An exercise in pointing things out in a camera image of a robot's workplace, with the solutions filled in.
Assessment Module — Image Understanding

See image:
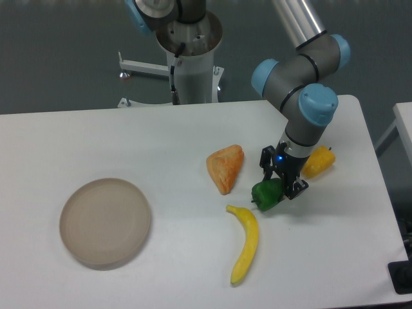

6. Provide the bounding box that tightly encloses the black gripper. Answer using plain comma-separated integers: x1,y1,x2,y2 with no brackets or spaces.
259,143,309,200

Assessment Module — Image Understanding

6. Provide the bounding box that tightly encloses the green toy pepper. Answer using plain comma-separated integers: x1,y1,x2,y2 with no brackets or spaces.
251,178,283,212

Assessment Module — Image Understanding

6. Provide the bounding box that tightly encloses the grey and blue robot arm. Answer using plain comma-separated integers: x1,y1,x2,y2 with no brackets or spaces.
126,1,351,199

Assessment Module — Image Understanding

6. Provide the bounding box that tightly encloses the yellow toy pepper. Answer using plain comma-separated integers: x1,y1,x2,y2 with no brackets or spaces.
301,145,336,178

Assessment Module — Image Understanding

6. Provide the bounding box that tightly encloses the orange toy bread wedge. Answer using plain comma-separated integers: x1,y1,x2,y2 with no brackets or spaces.
206,144,244,195

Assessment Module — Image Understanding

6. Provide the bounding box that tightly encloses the yellow toy banana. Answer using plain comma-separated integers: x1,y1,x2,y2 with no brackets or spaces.
226,205,259,286

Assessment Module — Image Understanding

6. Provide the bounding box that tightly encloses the white side table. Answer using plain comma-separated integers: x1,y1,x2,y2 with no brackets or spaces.
374,102,412,162

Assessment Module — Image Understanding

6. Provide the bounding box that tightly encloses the black device at table edge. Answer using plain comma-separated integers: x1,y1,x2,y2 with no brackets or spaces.
388,260,411,295

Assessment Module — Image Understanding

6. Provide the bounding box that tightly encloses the beige round plate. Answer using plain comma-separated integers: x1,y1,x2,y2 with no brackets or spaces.
59,178,151,270

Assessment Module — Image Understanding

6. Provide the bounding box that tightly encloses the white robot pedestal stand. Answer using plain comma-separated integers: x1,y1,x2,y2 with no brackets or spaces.
118,11,224,105

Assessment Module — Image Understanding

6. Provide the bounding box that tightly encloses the black cable on pedestal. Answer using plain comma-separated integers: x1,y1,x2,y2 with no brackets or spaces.
169,42,186,106

